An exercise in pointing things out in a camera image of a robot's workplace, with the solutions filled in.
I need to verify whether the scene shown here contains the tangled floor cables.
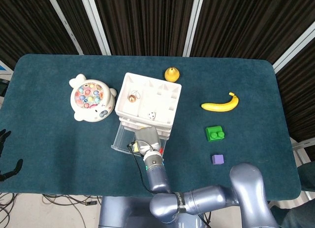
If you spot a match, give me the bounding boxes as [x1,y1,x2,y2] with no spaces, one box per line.
[41,194,103,228]
[0,192,18,228]

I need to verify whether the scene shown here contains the yellow pear toy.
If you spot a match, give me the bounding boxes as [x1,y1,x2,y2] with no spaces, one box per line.
[164,66,180,82]

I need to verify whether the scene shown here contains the person in dark clothes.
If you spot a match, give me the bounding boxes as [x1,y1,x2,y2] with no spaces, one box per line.
[270,162,315,228]

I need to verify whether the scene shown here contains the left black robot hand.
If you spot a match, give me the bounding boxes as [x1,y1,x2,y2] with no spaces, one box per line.
[0,129,24,182]

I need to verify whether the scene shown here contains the yellow banana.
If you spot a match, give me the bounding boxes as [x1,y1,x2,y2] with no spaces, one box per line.
[201,92,240,113]

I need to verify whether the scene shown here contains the clear plastic drawer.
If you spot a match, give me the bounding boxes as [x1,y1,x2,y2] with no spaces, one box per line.
[110,123,170,158]

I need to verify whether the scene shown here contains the small gold bell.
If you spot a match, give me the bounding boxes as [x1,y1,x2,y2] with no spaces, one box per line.
[127,90,142,103]

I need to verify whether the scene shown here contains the white blue sign board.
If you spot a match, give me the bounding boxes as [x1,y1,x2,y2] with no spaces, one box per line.
[0,60,13,78]

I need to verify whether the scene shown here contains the teal table cloth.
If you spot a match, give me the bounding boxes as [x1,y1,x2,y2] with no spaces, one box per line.
[0,53,302,200]

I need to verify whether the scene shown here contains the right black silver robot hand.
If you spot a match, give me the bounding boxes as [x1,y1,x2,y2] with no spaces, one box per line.
[134,126,162,157]

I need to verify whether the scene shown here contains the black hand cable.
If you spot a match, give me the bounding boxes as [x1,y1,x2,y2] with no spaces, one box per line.
[127,143,158,195]

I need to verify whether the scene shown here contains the white plastic drawer organizer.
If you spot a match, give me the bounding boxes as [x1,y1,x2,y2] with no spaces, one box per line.
[115,72,182,140]

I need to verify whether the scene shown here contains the white metal rack frame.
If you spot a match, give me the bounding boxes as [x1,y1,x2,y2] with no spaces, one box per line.
[290,136,315,176]

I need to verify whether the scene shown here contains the white partition post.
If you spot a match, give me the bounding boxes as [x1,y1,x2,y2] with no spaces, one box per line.
[182,0,206,58]
[45,0,84,55]
[272,23,315,73]
[78,0,112,56]

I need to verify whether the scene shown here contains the white fishing game toy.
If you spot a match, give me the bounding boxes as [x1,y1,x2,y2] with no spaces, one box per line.
[68,73,118,122]

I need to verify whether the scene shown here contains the green building block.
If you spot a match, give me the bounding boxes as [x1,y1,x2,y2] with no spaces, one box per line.
[205,125,227,142]

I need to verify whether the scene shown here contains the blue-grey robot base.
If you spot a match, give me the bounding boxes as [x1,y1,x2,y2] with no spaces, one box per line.
[98,196,205,228]

